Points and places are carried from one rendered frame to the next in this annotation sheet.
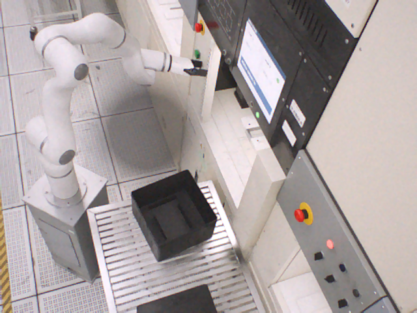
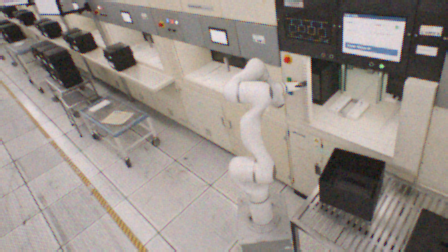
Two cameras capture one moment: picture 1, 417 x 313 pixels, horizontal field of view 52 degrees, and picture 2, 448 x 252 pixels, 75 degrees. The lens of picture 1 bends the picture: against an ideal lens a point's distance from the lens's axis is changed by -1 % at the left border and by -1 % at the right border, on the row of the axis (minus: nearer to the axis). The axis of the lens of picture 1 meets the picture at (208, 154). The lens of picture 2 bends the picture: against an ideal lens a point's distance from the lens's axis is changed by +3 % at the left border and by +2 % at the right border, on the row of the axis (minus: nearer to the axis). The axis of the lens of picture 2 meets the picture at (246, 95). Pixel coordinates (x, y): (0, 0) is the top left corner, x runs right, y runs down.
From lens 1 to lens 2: 88 cm
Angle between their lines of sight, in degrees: 24
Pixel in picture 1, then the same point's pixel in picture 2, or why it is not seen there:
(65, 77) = (265, 100)
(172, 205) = (338, 180)
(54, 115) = (257, 140)
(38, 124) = (240, 161)
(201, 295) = (430, 217)
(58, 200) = (265, 226)
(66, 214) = (279, 232)
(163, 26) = not seen: hidden behind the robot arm
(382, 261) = not seen: outside the picture
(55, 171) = (263, 194)
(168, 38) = not seen: hidden behind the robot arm
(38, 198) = (249, 235)
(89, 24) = (255, 64)
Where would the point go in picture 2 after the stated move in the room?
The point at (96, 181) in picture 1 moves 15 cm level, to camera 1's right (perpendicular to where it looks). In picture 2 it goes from (277, 198) to (300, 189)
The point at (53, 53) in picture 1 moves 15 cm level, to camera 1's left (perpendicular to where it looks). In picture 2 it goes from (247, 89) to (214, 99)
